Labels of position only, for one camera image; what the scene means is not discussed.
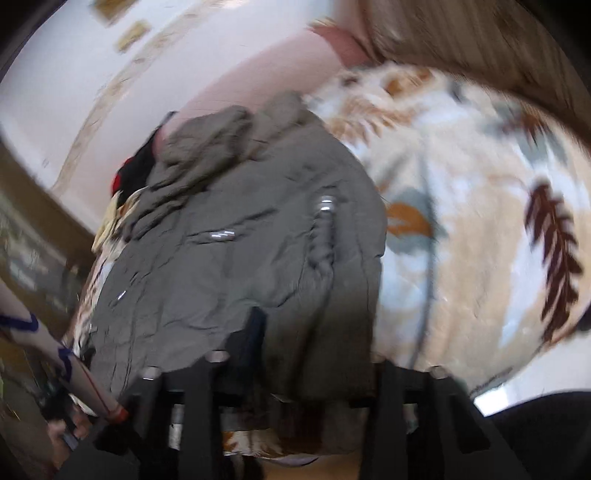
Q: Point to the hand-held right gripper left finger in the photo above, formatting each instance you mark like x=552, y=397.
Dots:
x=203, y=392

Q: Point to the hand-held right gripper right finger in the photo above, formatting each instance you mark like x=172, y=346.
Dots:
x=392, y=392

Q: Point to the grey quilted jacket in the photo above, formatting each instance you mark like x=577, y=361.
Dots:
x=240, y=258

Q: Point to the person's leg in black trousers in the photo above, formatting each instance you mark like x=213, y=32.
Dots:
x=545, y=438

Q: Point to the leaf-printed fleece blanket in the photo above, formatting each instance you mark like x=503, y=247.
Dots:
x=471, y=221

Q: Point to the pale yellow cloth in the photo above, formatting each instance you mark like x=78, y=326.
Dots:
x=108, y=219

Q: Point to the red garment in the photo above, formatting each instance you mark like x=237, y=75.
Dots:
x=121, y=181

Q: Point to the black garment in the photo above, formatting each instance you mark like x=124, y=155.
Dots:
x=145, y=159

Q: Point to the pink bolster cushion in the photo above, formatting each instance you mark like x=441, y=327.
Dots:
x=341, y=41

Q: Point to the striped beige sofa backrest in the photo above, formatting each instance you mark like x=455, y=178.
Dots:
x=485, y=41

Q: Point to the beige light switches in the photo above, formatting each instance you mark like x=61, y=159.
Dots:
x=122, y=27

